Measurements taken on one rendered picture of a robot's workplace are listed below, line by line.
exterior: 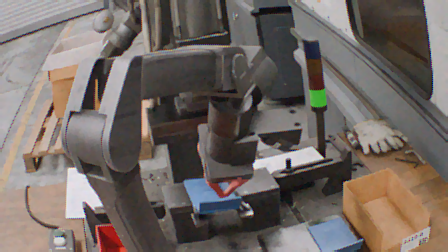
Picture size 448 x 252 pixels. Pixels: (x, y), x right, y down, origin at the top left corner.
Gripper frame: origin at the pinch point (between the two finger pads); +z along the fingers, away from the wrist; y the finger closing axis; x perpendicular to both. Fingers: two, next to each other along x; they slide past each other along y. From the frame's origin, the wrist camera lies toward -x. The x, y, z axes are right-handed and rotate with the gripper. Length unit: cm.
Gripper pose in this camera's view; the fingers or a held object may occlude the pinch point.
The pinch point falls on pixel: (221, 185)
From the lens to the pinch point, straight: 110.5
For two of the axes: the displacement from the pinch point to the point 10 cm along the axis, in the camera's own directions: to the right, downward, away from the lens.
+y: -2.0, -7.4, 6.4
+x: -9.8, 1.0, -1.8
